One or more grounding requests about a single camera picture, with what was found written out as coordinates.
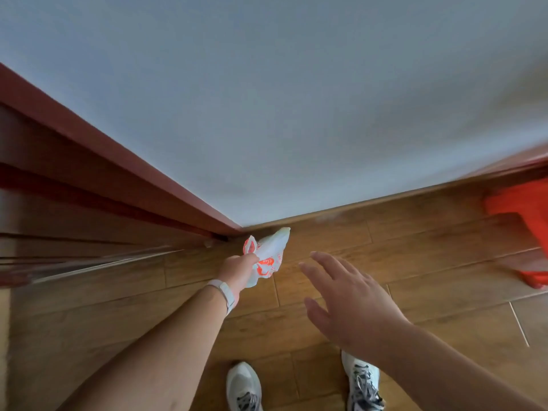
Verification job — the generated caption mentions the person's left hand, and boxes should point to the person's left hand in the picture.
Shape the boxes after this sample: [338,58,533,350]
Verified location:
[217,253,260,303]

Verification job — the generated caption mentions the person's right hand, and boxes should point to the person's right hand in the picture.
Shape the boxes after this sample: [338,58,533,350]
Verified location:
[298,251,412,360]

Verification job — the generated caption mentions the white plastic bag orange print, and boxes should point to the white plastic bag orange print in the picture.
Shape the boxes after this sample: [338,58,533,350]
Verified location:
[242,227,291,289]

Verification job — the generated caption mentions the person's right forearm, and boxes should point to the person's right forearm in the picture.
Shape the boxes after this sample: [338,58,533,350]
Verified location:
[377,323,548,411]

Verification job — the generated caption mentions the person's left forearm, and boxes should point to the person's left forearm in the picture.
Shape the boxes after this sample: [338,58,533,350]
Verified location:
[58,286,227,411]

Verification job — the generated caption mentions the white wristband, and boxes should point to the white wristband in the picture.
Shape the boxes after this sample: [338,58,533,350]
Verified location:
[206,279,236,316]

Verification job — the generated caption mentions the white right sneaker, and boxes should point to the white right sneaker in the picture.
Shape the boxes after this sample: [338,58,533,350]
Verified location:
[341,350,386,411]

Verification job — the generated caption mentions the white sneaker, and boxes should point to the white sneaker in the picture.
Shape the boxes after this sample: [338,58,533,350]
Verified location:
[341,350,386,411]
[226,361,263,411]

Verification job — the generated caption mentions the white left sneaker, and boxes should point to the white left sneaker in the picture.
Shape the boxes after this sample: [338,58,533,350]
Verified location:
[226,361,263,411]

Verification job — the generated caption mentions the red plastic object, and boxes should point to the red plastic object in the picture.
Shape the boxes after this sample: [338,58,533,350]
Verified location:
[483,177,548,290]

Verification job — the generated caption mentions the red-brown wooden door frame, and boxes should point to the red-brown wooden door frame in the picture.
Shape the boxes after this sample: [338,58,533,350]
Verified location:
[0,63,242,290]

